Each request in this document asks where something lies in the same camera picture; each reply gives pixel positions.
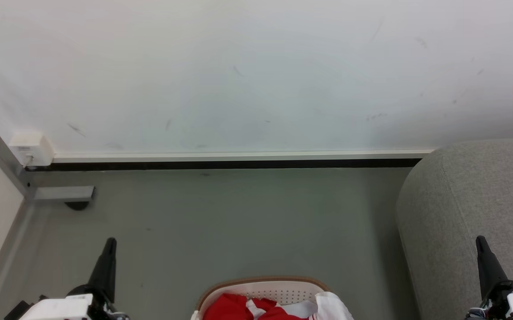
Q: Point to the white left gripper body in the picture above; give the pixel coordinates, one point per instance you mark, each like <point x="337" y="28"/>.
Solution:
<point x="56" y="309"/>

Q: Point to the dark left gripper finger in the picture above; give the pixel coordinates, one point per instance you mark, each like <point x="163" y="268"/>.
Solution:
<point x="105" y="271"/>

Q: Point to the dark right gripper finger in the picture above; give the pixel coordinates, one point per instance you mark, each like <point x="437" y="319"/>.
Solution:
<point x="489" y="266"/>

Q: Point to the grey fabric sofa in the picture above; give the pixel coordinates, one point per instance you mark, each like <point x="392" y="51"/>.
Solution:
<point x="474" y="209"/>

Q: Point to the black caster foot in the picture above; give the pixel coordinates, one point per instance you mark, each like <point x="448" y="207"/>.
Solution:
<point x="77" y="205"/>

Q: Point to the grey metal foot bar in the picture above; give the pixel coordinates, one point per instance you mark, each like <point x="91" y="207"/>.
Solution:
<point x="65" y="193"/>

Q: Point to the white laundry basket brown rim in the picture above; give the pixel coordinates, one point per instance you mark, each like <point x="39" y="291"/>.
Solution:
<point x="274" y="291"/>

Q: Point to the black baseboard strip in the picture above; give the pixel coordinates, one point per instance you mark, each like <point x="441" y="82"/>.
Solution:
<point x="238" y="164"/>

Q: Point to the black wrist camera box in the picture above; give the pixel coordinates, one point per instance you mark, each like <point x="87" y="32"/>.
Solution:
<point x="16" y="311"/>

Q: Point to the white wall socket box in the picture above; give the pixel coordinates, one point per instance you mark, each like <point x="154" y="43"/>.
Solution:
<point x="32" y="146"/>

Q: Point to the white wall trim strip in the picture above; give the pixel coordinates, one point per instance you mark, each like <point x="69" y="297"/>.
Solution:
<point x="238" y="156"/>

